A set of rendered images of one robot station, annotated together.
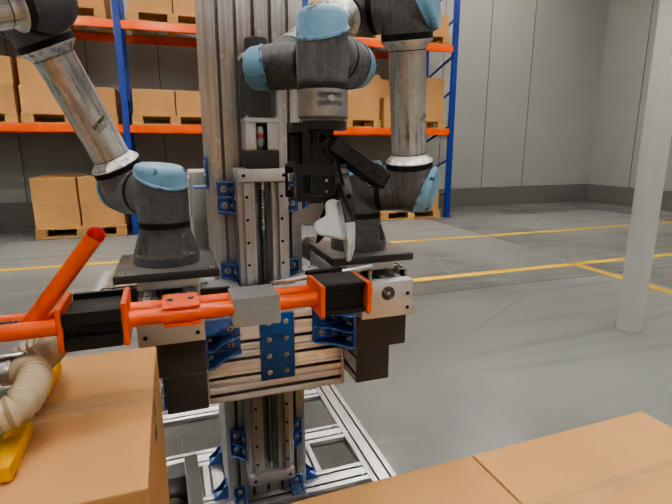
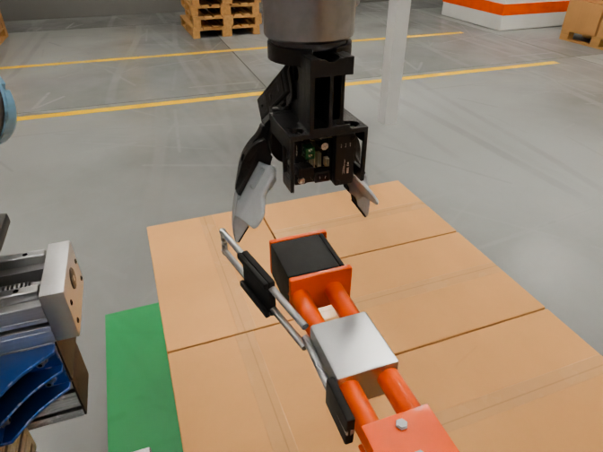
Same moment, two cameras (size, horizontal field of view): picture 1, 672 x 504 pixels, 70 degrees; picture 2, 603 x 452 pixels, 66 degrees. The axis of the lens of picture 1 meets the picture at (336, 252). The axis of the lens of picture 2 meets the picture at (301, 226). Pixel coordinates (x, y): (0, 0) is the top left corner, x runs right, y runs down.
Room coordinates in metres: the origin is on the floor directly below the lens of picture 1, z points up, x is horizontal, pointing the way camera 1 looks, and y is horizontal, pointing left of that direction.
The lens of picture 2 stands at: (0.74, 0.43, 1.43)
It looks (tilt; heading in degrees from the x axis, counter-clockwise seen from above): 33 degrees down; 270
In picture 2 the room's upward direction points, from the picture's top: straight up
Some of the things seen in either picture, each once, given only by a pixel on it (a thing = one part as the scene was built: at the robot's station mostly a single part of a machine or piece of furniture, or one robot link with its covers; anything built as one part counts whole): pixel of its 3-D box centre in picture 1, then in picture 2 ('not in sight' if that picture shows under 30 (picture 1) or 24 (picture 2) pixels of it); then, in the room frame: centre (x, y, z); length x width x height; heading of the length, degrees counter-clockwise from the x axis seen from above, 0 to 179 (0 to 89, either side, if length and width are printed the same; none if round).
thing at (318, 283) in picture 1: (338, 293); (309, 269); (0.73, 0.00, 1.08); 0.08 x 0.07 x 0.05; 110
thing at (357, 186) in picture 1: (361, 186); not in sight; (1.28, -0.07, 1.20); 0.13 x 0.12 x 0.14; 68
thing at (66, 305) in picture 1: (96, 318); not in sight; (0.62, 0.33, 1.08); 0.10 x 0.08 x 0.06; 20
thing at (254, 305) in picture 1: (253, 304); (351, 358); (0.69, 0.12, 1.07); 0.07 x 0.07 x 0.04; 20
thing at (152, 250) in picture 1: (165, 240); not in sight; (1.12, 0.41, 1.09); 0.15 x 0.15 x 0.10
